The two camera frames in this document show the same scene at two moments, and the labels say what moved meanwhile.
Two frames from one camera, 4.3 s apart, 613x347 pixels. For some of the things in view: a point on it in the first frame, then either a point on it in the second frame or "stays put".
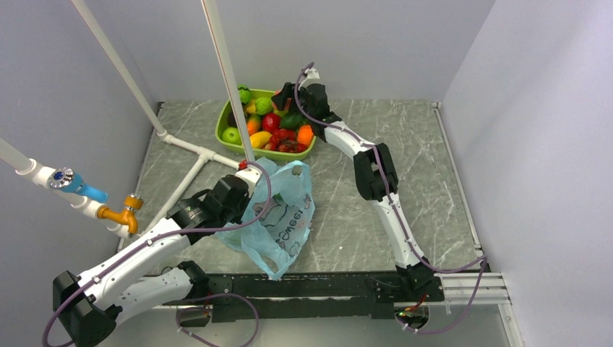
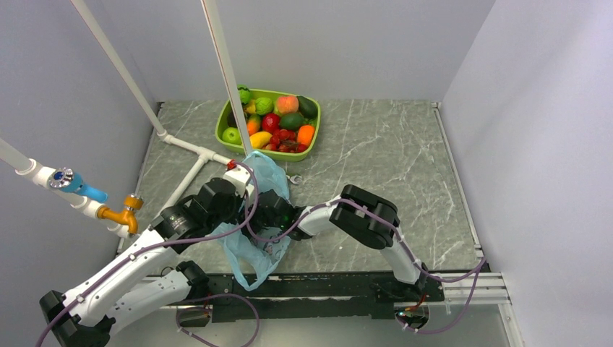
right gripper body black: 289,92 → 259,219
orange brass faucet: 127,216 stays put
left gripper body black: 235,215 stays put
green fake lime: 291,121 stays put
